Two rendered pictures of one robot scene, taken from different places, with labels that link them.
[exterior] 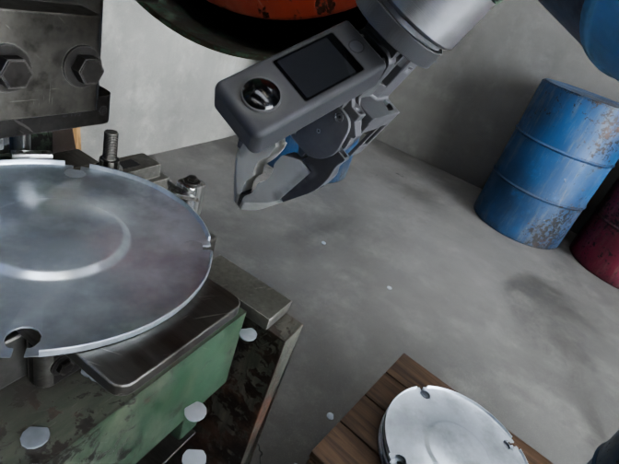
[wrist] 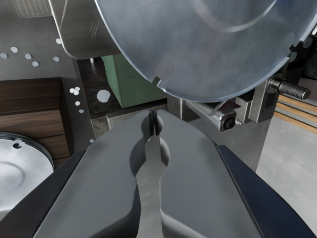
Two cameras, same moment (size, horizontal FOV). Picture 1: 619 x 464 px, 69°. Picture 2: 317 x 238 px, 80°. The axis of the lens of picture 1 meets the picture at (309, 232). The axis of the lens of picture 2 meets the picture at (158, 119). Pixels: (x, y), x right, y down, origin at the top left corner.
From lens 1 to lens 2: 0.32 m
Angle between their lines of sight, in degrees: 24
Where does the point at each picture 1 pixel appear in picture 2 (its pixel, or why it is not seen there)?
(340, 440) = (54, 126)
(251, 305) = (126, 115)
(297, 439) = not seen: hidden behind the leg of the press
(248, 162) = (183, 143)
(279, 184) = (101, 162)
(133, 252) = (187, 7)
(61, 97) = not seen: outside the picture
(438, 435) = (15, 175)
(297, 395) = not seen: hidden behind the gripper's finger
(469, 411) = (17, 200)
